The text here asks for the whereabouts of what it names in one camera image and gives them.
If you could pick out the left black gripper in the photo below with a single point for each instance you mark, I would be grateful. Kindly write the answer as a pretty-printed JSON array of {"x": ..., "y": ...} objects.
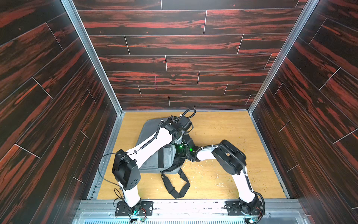
[{"x": 181, "y": 136}]

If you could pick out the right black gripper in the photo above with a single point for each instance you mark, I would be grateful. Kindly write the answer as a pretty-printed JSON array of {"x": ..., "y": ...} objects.
[{"x": 182, "y": 152}]

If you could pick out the grey zippered laptop bag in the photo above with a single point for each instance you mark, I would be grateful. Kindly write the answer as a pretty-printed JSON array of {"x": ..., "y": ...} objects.
[{"x": 165, "y": 161}]

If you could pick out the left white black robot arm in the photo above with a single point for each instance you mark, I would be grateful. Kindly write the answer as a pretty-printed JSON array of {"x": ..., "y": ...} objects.
[{"x": 127, "y": 164}]

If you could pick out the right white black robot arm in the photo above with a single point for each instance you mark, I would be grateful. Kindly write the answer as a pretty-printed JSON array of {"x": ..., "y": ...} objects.
[{"x": 233, "y": 161}]

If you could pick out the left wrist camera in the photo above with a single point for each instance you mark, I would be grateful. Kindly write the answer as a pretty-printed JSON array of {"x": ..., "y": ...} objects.
[{"x": 185, "y": 123}]

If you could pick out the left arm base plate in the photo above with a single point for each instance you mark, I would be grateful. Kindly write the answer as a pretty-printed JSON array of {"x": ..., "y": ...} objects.
[{"x": 141, "y": 209}]

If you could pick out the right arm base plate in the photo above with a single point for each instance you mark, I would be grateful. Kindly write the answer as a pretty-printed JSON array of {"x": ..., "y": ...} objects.
[{"x": 241, "y": 208}]

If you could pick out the aluminium front rail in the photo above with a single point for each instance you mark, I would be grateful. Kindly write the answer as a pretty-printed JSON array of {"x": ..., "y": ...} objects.
[{"x": 199, "y": 211}]

